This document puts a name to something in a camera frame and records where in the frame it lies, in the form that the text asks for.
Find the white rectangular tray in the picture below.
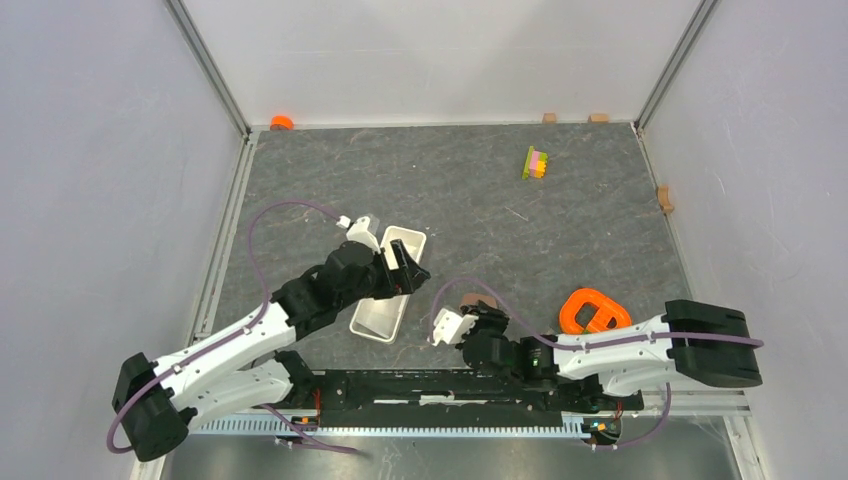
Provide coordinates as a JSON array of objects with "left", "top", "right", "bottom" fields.
[{"left": 349, "top": 225, "right": 427, "bottom": 344}]

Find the brown leather card holder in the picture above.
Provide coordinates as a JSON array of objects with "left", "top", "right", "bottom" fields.
[{"left": 460, "top": 293, "right": 498, "bottom": 309}]

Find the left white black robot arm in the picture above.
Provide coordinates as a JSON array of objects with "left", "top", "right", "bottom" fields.
[{"left": 106, "top": 239, "right": 430, "bottom": 462}]

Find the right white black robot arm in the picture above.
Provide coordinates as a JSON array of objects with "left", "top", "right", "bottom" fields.
[{"left": 437, "top": 300, "right": 763, "bottom": 408}]

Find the orange horseshoe toy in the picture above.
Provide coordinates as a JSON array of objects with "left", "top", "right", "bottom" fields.
[{"left": 558, "top": 287, "right": 632, "bottom": 335}]

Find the colourful toy brick stack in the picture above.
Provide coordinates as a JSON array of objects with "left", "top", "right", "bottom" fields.
[{"left": 522, "top": 146, "right": 549, "bottom": 179}]

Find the orange round cap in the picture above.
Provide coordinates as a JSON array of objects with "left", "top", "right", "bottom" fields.
[{"left": 269, "top": 115, "right": 294, "bottom": 131}]

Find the curved wooden piece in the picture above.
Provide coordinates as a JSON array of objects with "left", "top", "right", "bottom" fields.
[{"left": 656, "top": 185, "right": 675, "bottom": 215}]

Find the flat wooden block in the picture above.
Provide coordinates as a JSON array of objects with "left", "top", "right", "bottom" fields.
[{"left": 588, "top": 113, "right": 610, "bottom": 124}]

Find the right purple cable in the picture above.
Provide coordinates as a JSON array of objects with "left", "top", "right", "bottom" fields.
[{"left": 427, "top": 277, "right": 766, "bottom": 452}]

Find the purple cable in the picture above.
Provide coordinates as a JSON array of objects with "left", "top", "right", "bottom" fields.
[
  {"left": 106, "top": 201, "right": 362, "bottom": 456},
  {"left": 427, "top": 277, "right": 766, "bottom": 452}
]

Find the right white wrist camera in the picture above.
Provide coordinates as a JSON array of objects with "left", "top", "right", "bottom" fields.
[{"left": 430, "top": 308, "right": 478, "bottom": 346}]

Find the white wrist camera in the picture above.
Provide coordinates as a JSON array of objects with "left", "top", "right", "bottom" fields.
[
  {"left": 336, "top": 214, "right": 383, "bottom": 254},
  {"left": 430, "top": 308, "right": 478, "bottom": 346}
]

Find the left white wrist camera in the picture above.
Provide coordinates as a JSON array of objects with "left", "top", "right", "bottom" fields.
[{"left": 336, "top": 214, "right": 383, "bottom": 254}]

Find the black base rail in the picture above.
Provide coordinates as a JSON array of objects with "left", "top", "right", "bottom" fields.
[{"left": 274, "top": 369, "right": 644, "bottom": 428}]

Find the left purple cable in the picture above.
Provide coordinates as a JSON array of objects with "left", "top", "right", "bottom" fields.
[{"left": 106, "top": 201, "right": 362, "bottom": 456}]

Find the blue-white cable duct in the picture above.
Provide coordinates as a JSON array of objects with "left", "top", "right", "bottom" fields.
[{"left": 192, "top": 412, "right": 590, "bottom": 440}]

